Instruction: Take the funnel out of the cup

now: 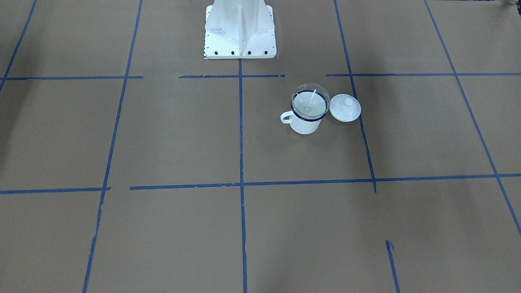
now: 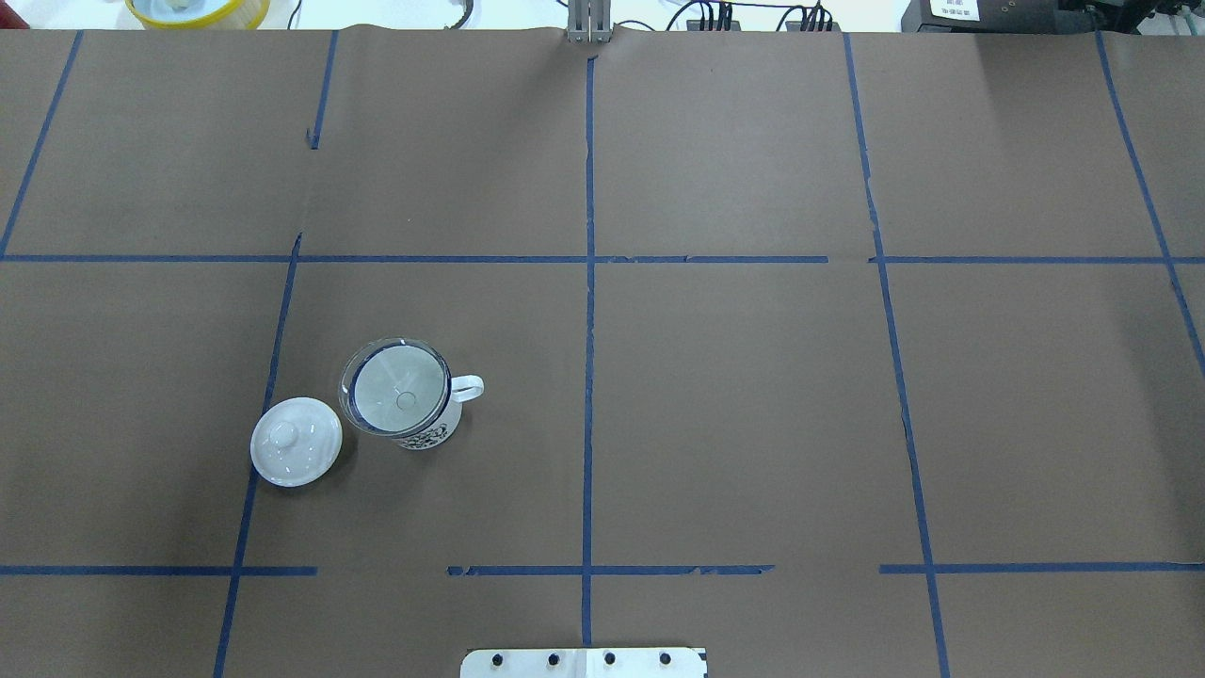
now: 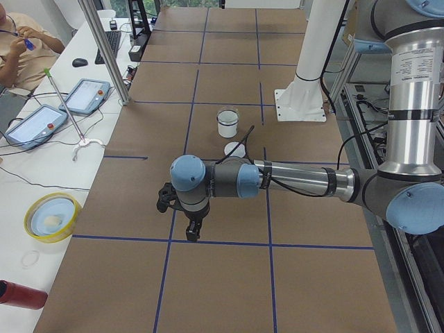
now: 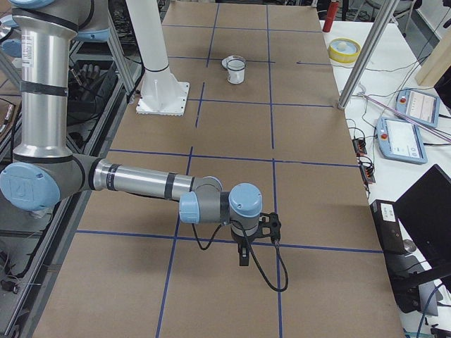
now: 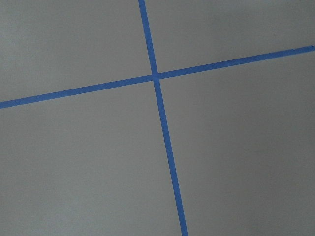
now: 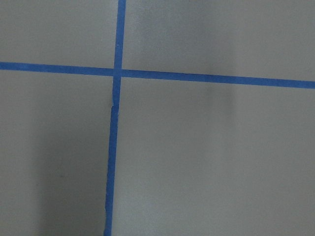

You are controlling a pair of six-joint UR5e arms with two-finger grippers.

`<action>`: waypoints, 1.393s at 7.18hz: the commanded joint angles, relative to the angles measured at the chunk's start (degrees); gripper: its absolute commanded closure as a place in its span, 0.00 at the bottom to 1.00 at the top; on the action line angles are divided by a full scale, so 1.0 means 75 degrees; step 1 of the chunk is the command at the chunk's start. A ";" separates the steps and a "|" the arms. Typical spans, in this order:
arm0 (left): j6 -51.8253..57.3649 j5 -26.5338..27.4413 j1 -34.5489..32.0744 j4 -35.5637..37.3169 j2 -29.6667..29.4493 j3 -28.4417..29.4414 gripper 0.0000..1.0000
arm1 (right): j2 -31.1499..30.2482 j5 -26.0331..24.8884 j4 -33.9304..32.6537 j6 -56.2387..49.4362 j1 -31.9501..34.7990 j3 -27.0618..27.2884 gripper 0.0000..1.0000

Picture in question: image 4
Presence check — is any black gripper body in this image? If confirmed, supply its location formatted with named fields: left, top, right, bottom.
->
left=230, top=225, right=253, bottom=251

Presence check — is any clear plastic funnel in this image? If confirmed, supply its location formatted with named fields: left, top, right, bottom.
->
left=226, top=57, right=246, bottom=73

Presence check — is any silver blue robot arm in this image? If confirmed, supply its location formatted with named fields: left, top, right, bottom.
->
left=1, top=1, right=262, bottom=266

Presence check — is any white enamel cup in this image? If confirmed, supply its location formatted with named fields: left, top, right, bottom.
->
left=226, top=58, right=246, bottom=85

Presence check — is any white cup lid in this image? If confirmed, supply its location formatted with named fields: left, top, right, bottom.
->
left=221, top=56, right=233, bottom=69

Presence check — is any lower orange black adapter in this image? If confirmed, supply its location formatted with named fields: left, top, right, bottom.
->
left=359, top=163, right=376, bottom=184

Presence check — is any orange black adapter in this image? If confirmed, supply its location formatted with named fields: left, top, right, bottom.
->
left=352, top=138, right=367, bottom=156
left=359, top=163, right=376, bottom=184

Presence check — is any upper orange black adapter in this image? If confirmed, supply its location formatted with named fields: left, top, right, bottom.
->
left=352, top=138, right=367, bottom=156

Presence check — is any black computer box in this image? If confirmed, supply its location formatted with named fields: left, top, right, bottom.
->
left=371, top=199, right=438, bottom=316

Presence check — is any black monitor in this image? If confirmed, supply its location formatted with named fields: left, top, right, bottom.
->
left=394, top=164, right=450, bottom=262

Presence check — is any lower teach pendant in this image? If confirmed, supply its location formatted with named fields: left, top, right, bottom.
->
left=376, top=117, right=428, bottom=164

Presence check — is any teach pendant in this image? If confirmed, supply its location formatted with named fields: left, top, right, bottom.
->
left=396, top=88, right=440, bottom=127
left=376, top=117, right=428, bottom=164

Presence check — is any yellow tape roll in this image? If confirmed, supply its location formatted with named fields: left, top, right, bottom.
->
left=328, top=38, right=362, bottom=64

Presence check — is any upper teach pendant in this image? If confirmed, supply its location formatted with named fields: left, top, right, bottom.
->
left=396, top=88, right=440, bottom=127

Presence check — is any red bottle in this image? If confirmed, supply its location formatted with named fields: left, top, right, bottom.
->
left=322, top=0, right=340, bottom=32

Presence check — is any wooden board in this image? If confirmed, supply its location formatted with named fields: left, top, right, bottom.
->
left=415, top=30, right=451, bottom=87

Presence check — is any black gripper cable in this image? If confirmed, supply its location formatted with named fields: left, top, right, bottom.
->
left=192, top=220, right=289, bottom=292

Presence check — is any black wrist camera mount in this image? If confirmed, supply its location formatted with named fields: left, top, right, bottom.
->
left=254, top=212, right=281, bottom=245

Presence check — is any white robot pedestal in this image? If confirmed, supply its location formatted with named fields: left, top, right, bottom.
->
left=126, top=0, right=190, bottom=116

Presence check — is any silver aluminium post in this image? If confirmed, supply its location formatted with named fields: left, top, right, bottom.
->
left=338, top=0, right=399, bottom=110

